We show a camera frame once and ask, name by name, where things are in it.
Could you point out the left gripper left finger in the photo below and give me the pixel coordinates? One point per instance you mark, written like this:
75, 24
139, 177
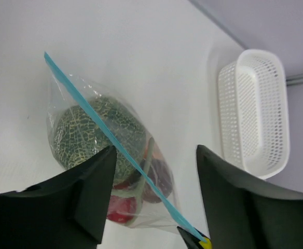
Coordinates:
66, 211

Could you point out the white perforated plastic basket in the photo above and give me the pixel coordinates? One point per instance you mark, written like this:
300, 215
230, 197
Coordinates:
253, 113

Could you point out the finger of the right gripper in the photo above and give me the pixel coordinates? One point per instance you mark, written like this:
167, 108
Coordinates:
192, 242

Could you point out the green fake melon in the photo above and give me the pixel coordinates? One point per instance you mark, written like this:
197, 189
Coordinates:
77, 137

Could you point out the orange fake carrot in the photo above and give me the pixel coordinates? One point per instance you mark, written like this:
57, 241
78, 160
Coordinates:
153, 155

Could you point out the dark purple fake plum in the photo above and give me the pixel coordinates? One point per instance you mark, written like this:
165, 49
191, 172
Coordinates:
161, 176

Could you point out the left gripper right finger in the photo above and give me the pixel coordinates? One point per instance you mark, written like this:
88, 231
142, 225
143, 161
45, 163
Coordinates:
244, 211

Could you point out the clear zip top bag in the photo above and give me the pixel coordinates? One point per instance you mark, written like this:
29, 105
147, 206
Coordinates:
67, 90

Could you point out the red fake apple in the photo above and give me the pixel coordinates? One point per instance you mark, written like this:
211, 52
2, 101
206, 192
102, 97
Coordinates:
125, 203

